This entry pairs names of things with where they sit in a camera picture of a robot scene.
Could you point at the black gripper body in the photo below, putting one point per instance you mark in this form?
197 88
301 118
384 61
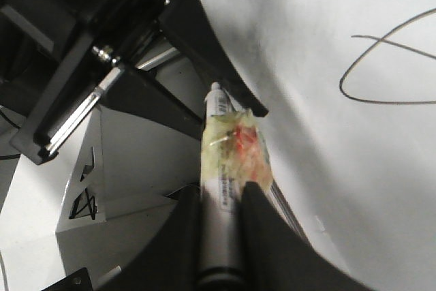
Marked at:
61 58

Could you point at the white black whiteboard marker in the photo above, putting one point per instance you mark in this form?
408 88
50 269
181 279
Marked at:
233 153

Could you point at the grey metal base unit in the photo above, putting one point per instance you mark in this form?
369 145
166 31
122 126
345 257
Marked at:
122 191

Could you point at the white whiteboard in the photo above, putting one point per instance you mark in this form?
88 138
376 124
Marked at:
344 96

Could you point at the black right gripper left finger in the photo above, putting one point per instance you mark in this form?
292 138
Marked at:
149 250

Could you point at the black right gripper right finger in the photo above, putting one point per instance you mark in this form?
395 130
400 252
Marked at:
277 258

